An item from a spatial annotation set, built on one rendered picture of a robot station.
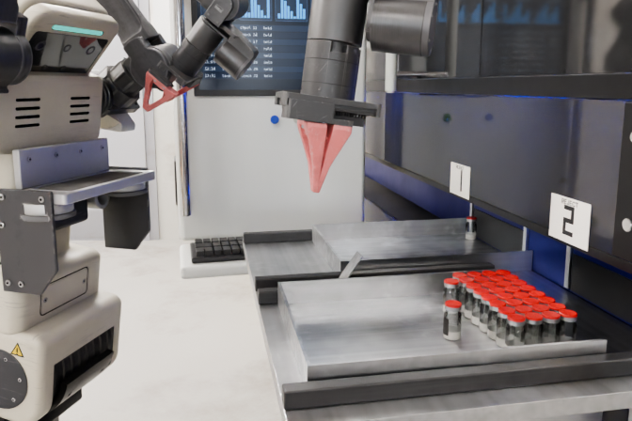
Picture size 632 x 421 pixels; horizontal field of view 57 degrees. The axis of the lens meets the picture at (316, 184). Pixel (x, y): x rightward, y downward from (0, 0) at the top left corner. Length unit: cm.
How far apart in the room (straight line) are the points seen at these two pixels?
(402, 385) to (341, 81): 31
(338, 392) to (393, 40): 35
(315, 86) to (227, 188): 95
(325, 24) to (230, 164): 95
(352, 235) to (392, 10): 71
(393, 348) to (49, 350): 57
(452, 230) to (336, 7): 78
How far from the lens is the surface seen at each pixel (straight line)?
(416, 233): 126
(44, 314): 110
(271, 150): 151
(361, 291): 88
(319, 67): 59
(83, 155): 109
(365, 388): 62
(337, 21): 59
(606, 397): 71
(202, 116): 149
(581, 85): 82
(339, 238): 121
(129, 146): 465
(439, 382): 64
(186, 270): 132
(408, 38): 58
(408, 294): 91
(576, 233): 82
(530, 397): 67
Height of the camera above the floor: 120
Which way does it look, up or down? 10 degrees down
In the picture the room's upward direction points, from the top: straight up
